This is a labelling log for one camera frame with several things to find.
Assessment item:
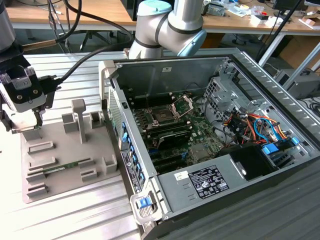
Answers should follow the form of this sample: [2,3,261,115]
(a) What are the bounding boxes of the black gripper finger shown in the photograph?
[33,105,47,130]
[0,109,14,133]

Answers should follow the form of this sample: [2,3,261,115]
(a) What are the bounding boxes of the silver CPU green board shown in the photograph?
[9,112,43,134]

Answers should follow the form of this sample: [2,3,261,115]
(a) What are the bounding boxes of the black RAM slot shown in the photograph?
[129,94,173,104]
[132,99,175,110]
[144,124,193,138]
[142,120,191,133]

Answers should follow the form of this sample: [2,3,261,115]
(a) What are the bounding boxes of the CPU socket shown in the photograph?
[149,106,181,126]

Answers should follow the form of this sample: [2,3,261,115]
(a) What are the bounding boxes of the black expansion slot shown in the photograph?
[149,149,187,162]
[152,158,188,175]

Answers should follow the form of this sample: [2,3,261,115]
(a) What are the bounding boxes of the grey plastic parts rack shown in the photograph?
[21,98,120,205]

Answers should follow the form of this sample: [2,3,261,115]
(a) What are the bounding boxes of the green RAM stick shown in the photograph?
[42,161,81,174]

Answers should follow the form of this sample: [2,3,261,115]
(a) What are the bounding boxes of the black office chair base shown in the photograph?
[63,29,118,52]

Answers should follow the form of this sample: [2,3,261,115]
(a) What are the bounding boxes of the open grey PC case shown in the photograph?
[98,47,320,240]

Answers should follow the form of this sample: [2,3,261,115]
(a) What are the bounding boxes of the black computer tower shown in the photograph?
[119,0,138,21]

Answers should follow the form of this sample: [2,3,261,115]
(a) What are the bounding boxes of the blue case latch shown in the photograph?
[138,197,153,209]

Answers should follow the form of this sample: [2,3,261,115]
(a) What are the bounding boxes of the black graphics card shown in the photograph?
[149,129,193,151]

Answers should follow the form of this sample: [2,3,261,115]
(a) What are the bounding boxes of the grey power supply unit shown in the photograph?
[156,152,248,214]

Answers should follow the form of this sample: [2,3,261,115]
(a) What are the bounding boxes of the green motherboard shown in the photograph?
[126,90,227,176]

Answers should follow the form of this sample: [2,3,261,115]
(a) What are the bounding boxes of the silver chipset heatsink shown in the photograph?
[189,143,209,160]

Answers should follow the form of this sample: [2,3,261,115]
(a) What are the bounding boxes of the silver metal drive cage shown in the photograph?
[202,74,241,118]

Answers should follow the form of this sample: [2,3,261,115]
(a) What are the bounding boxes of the silver optical drive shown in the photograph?
[206,1,227,18]

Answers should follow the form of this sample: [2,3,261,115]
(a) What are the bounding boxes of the white papers pile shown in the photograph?
[226,3,251,18]

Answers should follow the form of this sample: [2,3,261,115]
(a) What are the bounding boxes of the blue disk carrier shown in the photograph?
[261,142,280,156]

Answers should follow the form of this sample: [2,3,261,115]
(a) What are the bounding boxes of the black tripod pole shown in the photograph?
[256,0,304,60]

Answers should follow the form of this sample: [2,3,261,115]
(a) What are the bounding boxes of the grey computer box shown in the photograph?
[274,67,320,100]

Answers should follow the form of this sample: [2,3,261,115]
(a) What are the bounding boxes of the black monitor stand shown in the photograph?
[272,0,301,18]

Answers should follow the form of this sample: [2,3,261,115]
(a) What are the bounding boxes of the wooden desk white legs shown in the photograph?
[199,0,320,83]

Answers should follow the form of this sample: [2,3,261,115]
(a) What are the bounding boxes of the brown cardboard box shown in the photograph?
[281,34,320,70]

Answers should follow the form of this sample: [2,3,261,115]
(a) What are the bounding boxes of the small cardboard piece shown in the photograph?
[300,16,318,29]

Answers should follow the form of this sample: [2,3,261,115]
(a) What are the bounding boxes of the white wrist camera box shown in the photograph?
[0,65,48,113]

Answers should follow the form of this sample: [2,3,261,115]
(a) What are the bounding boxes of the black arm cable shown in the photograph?
[22,0,83,51]

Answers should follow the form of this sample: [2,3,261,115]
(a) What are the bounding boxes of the thick black camera cable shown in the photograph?
[37,0,135,111]

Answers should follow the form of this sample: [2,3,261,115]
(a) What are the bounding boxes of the metal socket cover frame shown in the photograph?
[170,95,195,120]

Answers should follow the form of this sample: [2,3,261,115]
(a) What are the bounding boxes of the orange yellow wire bundle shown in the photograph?
[223,112,294,146]

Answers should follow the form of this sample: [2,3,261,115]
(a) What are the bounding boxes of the blue data wire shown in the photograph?
[252,116,278,145]

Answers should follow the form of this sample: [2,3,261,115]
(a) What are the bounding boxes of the black tangled cables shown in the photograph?
[306,96,320,117]

